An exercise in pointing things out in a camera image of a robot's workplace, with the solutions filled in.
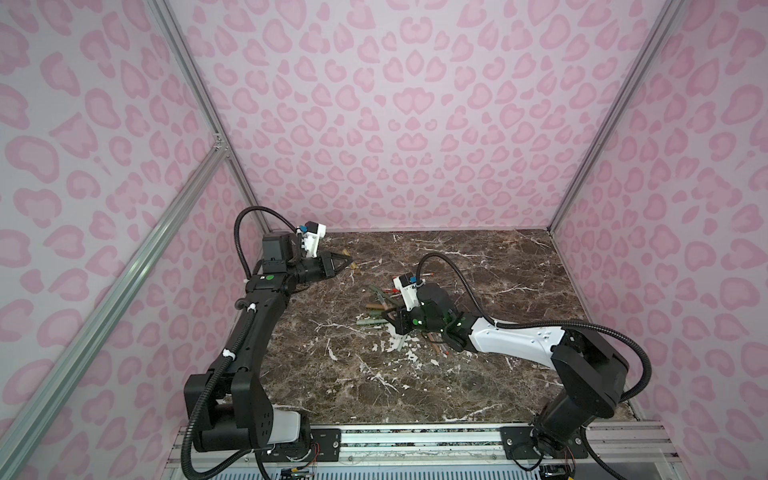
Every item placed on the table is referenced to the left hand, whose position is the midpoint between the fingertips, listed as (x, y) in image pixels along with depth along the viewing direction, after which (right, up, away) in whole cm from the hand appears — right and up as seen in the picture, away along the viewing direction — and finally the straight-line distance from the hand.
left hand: (353, 257), depth 77 cm
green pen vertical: (+12, -27, +13) cm, 32 cm away
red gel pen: (+23, -6, +30) cm, 38 cm away
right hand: (+8, -15, +3) cm, 17 cm away
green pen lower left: (+3, -21, +18) cm, 28 cm away
